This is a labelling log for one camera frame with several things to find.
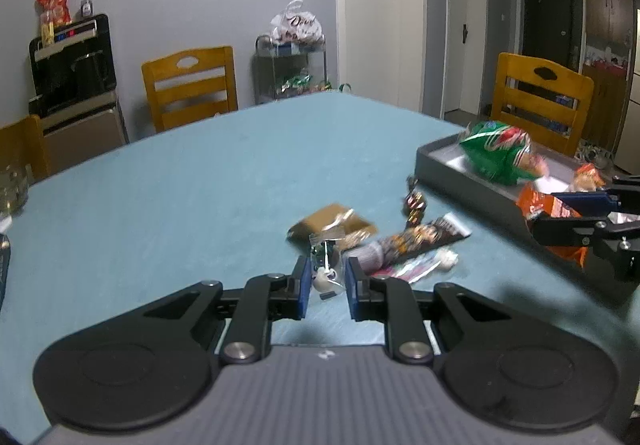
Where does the small clear candy packet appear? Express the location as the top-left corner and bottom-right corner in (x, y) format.
(307, 232), (348, 301)

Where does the orange snack packet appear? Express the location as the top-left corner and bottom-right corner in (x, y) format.
(515, 182), (588, 268)

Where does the tan crumpled snack packet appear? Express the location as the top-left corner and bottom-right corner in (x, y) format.
(567, 162), (608, 193)

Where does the wooden chair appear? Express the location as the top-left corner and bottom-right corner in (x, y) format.
(141, 45), (238, 133)
(0, 114), (48, 186)
(490, 52), (595, 157)

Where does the dark door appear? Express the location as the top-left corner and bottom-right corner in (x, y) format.
(517, 0), (585, 71)

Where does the small brown shiny packet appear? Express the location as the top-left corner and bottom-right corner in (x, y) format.
(286, 202), (378, 246)

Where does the dark printed snack tube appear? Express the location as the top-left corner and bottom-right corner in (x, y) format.
(350, 212), (473, 276)

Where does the green prawn cracker bag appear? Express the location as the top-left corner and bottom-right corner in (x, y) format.
(457, 120), (548, 186)

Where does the metal cart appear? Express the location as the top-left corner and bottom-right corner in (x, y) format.
(254, 32), (328, 105)

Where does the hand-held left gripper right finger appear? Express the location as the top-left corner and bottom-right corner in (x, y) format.
(346, 256), (516, 365)

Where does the clear packet with pink rings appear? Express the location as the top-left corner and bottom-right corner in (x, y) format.
(377, 247), (460, 283)

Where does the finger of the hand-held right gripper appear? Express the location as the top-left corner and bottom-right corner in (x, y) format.
(530, 214), (640, 247)
(550, 175), (640, 218)

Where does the white plastic bag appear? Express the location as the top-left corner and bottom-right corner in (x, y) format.
(270, 0), (323, 43)

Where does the glass jar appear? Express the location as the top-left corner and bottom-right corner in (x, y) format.
(0, 165), (31, 213)

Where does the white door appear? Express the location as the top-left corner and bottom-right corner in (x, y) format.
(445, 0), (488, 116)

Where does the red snack bag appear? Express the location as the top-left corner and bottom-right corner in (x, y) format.
(36, 0), (72, 26)

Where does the chocolate candy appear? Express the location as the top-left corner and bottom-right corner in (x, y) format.
(402, 175), (430, 228)

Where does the pile of colourful snack packets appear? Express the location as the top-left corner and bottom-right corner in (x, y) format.
(277, 72), (326, 96)

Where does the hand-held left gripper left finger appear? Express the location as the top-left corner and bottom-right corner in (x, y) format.
(142, 255), (313, 366)

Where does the grey cardboard box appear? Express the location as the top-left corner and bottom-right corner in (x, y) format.
(415, 128), (640, 306)

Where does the black coffee machine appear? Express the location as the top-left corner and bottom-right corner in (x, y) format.
(29, 14), (117, 118)

